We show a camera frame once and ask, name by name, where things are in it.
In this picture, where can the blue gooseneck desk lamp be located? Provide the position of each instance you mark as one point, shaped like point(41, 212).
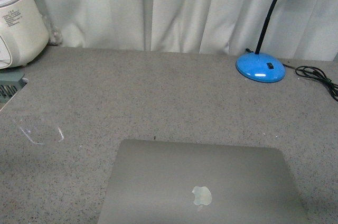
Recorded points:
point(258, 66)

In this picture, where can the clear plastic bag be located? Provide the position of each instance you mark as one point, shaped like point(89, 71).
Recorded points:
point(55, 35)

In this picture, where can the green plastic basket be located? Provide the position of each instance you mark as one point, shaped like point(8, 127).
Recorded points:
point(11, 83)

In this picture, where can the grey laptop computer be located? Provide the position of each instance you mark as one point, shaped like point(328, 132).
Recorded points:
point(168, 182)

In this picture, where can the white curtain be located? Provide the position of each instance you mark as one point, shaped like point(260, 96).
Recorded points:
point(298, 29)

